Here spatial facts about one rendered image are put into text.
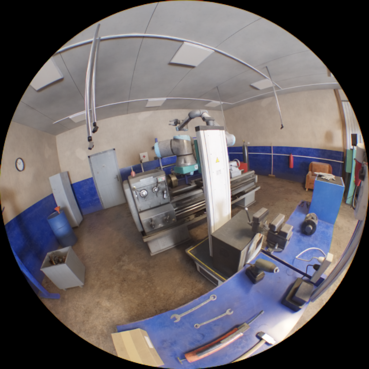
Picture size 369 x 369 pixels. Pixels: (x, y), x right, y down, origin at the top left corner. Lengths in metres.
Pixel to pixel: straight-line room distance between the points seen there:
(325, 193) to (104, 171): 5.51
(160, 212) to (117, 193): 3.49
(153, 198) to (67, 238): 2.71
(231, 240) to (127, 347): 1.04
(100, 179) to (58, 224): 2.48
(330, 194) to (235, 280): 1.13
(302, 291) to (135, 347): 0.79
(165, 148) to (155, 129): 4.20
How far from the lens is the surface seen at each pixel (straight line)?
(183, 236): 2.36
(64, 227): 3.69
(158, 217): 1.87
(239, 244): 1.09
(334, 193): 1.46
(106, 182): 5.11
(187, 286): 1.83
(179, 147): 1.09
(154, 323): 0.82
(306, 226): 1.25
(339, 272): 0.76
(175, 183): 2.10
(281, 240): 0.99
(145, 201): 1.88
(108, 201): 5.27
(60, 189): 4.59
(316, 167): 4.96
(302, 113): 5.44
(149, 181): 1.82
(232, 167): 2.89
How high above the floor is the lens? 1.61
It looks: 16 degrees down
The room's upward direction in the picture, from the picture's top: 10 degrees counter-clockwise
